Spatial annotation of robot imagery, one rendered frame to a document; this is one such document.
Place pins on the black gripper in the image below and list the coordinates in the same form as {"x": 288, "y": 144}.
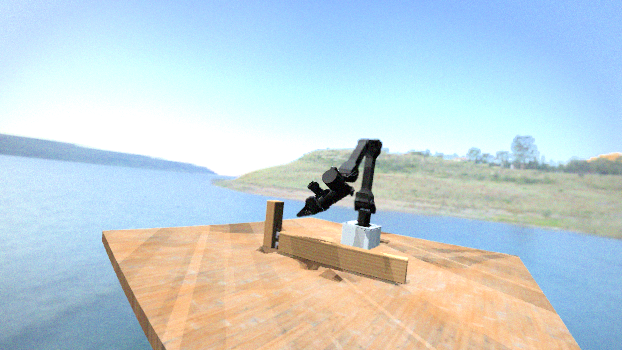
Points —
{"x": 315, "y": 205}

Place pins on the wooden post with dark slot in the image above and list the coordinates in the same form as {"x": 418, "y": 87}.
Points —
{"x": 273, "y": 222}

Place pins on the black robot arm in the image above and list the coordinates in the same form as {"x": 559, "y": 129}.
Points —
{"x": 336, "y": 179}

